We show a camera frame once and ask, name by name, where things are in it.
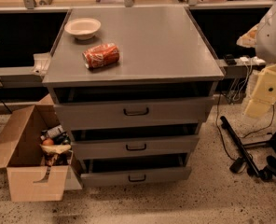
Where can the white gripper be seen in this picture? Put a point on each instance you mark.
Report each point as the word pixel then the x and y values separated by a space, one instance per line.
pixel 273 37

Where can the grey bottom drawer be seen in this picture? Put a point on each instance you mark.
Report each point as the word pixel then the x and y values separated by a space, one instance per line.
pixel 134 177

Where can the grey drawer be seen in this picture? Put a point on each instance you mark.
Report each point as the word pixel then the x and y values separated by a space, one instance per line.
pixel 134 113
pixel 134 147
pixel 134 177

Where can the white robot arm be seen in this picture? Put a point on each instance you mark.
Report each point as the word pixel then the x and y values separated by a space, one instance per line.
pixel 265 37

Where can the grey middle drawer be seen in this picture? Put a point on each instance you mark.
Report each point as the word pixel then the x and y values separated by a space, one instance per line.
pixel 134 147

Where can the grey drawer cabinet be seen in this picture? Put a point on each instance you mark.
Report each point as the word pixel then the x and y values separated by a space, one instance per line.
pixel 162 55

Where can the grey top drawer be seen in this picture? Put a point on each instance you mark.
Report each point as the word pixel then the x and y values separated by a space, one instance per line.
pixel 134 113

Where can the white power strip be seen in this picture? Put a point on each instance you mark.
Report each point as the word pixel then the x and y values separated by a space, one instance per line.
pixel 252 61

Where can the black stand base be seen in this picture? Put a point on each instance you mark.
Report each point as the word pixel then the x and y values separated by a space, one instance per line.
pixel 252 169

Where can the crushed red soda can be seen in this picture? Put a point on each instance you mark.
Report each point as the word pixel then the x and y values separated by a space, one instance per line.
pixel 101 55

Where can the white bowl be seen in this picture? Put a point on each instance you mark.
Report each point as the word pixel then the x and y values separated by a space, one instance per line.
pixel 83 28

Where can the white bottle in box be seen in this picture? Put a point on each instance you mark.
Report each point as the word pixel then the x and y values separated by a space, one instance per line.
pixel 52 133

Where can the yellow bag in box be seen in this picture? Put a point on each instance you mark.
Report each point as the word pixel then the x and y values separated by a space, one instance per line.
pixel 56 149

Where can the orange fruit in box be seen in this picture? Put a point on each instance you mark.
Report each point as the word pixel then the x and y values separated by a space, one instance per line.
pixel 48 142

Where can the brown cardboard box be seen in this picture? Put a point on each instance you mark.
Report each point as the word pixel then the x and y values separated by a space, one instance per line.
pixel 29 179

